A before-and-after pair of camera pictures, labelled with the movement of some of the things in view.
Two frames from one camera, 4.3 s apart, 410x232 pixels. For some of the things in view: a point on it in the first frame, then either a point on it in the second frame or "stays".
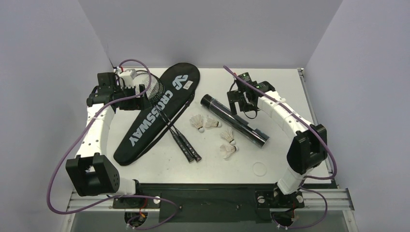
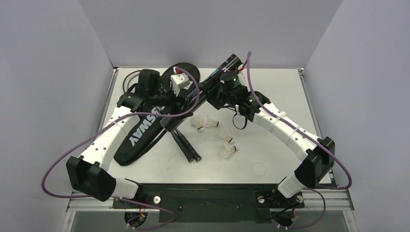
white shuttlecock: (197, 121) stays
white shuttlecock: (226, 151) stays
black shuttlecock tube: (257, 137) to (173, 119)
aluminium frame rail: (336, 199) stays
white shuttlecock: (210, 123) stays
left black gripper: (128, 97) to (184, 98)
